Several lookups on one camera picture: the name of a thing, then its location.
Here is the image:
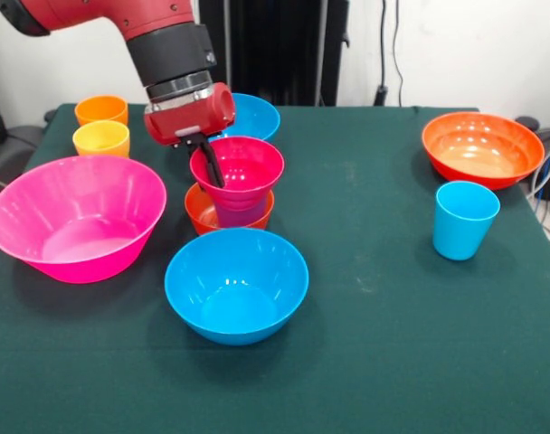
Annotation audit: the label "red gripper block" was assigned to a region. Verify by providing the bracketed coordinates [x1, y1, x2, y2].
[143, 81, 237, 189]

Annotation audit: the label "small magenta bowl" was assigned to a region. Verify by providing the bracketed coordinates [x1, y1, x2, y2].
[189, 136, 286, 212]

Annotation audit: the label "small orange bowl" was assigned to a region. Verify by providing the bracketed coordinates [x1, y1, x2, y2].
[184, 183, 276, 236]

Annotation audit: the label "purple cup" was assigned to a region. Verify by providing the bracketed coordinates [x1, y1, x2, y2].
[215, 202, 270, 229]

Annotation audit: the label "large red-orange bowl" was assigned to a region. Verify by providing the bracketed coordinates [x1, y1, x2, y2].
[422, 111, 546, 191]

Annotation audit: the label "blue bowl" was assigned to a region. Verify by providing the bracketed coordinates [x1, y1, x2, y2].
[164, 227, 310, 347]
[213, 92, 281, 142]

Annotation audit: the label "yellow cup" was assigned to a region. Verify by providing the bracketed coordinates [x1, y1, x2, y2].
[71, 119, 131, 158]

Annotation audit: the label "orange cup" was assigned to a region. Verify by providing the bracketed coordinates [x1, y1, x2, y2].
[74, 94, 129, 127]

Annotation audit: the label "large pink bowl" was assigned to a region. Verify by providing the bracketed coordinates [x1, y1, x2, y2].
[0, 154, 167, 285]

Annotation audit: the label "dark green table cloth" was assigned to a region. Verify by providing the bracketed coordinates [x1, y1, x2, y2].
[0, 102, 550, 434]

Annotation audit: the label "blue cup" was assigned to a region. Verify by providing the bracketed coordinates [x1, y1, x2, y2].
[432, 180, 501, 261]

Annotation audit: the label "black wall cable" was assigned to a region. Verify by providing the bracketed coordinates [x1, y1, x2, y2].
[373, 0, 405, 108]

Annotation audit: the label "blue and white cables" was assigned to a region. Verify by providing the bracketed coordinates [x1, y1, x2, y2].
[527, 143, 550, 245]

